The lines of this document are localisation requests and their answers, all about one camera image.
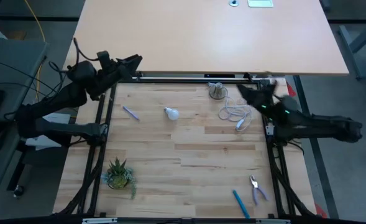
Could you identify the purple pen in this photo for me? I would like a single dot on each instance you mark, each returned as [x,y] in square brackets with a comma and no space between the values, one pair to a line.
[130,113]

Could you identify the white rectangular desk plate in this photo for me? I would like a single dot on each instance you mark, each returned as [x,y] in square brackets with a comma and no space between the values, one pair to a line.
[260,3]

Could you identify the black aluminium table frame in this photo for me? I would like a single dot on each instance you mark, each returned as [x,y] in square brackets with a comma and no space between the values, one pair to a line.
[201,221]

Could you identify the blue pen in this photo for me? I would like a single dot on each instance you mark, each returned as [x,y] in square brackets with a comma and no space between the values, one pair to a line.
[241,203]

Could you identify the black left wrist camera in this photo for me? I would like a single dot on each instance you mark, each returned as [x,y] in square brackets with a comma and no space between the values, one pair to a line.
[103,59]

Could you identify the red triangular tag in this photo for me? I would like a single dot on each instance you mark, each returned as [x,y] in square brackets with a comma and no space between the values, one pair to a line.
[321,211]
[291,90]

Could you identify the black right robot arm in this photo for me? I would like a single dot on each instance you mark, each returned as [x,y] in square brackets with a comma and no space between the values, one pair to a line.
[319,126]

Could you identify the white lightbulb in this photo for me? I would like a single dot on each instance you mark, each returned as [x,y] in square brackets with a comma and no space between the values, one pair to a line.
[172,113]

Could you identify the grey side desk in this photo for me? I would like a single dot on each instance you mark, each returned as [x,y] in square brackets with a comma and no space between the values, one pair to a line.
[11,59]

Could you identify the small potted succulent plant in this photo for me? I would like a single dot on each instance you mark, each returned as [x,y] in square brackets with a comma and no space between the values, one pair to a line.
[119,177]

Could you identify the black castor wheel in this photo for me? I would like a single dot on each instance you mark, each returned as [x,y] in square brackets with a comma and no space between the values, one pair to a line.
[18,190]

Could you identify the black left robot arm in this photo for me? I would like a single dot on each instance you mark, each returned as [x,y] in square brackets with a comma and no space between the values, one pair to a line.
[61,96]

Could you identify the grey round desk grommet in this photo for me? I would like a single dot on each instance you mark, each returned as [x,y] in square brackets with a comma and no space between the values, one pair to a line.
[233,2]

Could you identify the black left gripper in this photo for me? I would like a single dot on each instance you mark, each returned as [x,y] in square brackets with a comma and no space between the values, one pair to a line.
[111,74]

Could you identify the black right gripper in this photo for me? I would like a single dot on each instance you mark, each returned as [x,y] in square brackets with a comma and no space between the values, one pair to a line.
[263,98]

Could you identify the light wood desk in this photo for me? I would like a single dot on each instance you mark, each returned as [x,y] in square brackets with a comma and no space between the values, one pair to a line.
[217,37]

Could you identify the grey metal desk leg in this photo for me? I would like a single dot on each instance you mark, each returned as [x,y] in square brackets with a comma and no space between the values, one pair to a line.
[356,46]

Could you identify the black box with blue light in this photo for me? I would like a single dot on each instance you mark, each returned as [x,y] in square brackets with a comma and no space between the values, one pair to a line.
[220,75]

